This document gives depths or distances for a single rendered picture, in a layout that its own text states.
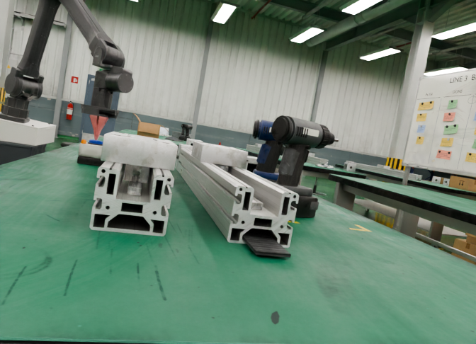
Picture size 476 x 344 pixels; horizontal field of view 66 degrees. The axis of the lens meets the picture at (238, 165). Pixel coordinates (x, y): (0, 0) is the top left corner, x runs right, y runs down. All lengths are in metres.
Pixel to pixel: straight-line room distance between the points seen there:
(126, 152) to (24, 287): 0.28
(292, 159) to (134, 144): 0.37
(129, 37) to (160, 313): 12.41
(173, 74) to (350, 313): 12.21
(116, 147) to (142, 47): 12.00
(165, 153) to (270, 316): 0.32
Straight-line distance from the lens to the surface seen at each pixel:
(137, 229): 0.53
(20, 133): 1.53
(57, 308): 0.33
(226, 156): 0.85
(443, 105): 4.26
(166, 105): 12.36
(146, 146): 0.57
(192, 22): 12.84
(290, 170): 0.81
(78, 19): 1.34
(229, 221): 0.54
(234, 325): 0.33
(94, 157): 1.16
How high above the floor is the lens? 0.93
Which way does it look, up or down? 4 degrees down
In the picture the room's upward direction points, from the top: 10 degrees clockwise
